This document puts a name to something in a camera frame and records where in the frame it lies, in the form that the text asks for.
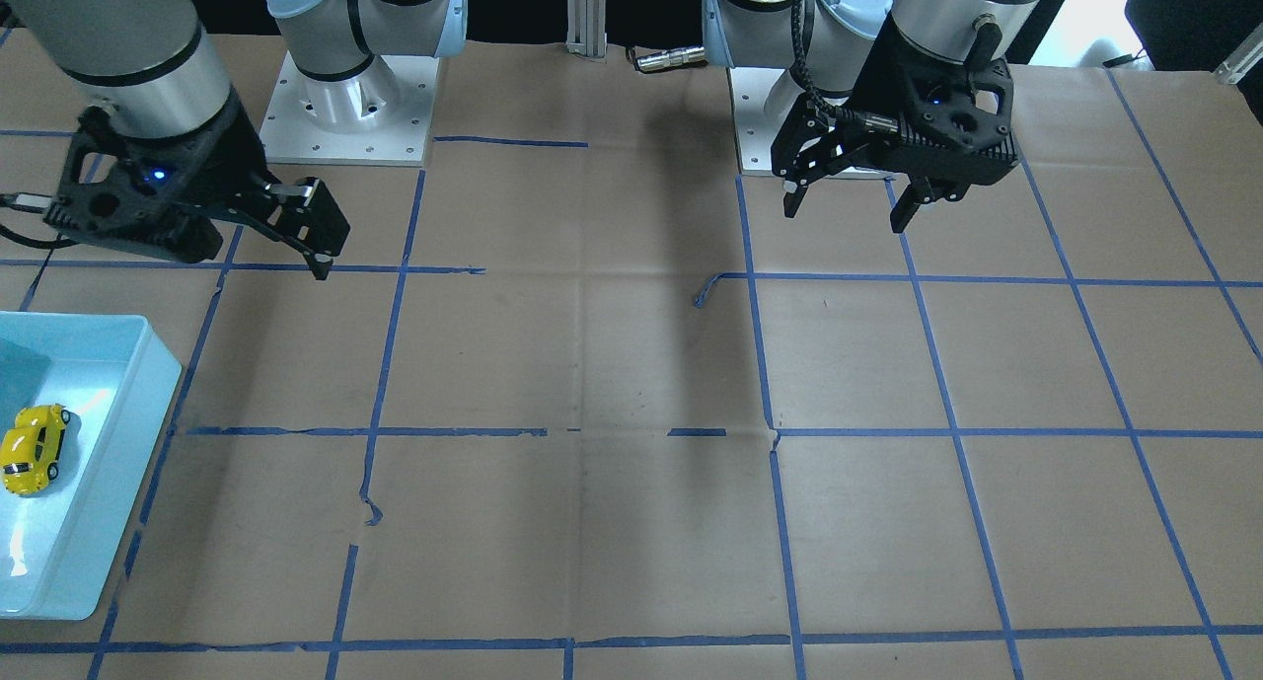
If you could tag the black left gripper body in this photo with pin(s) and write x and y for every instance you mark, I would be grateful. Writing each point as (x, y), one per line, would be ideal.
(875, 94)

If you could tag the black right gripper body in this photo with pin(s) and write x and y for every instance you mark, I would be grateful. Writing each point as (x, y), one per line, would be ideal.
(229, 154)

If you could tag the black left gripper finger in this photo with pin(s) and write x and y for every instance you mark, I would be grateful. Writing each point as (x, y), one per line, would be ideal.
(921, 191)
(796, 185)

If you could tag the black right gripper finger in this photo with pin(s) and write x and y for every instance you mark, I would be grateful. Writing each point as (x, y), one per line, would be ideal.
(307, 219)

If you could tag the yellow beetle toy car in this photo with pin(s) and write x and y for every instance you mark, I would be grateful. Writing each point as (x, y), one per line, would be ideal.
(31, 448)

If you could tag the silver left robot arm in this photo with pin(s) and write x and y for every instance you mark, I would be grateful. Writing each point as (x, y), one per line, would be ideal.
(824, 43)

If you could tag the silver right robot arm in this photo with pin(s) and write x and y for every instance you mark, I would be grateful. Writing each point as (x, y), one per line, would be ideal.
(152, 66)

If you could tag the light blue plastic bin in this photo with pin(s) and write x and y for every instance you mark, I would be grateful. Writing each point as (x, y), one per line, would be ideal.
(117, 380)

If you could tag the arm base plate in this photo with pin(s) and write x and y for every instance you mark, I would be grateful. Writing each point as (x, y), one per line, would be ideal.
(383, 117)
(760, 100)

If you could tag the silver cable connector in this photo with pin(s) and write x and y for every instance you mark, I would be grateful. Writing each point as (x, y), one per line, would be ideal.
(677, 58)

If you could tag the aluminium extrusion post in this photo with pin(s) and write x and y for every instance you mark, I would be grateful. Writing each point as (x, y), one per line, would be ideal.
(586, 29)

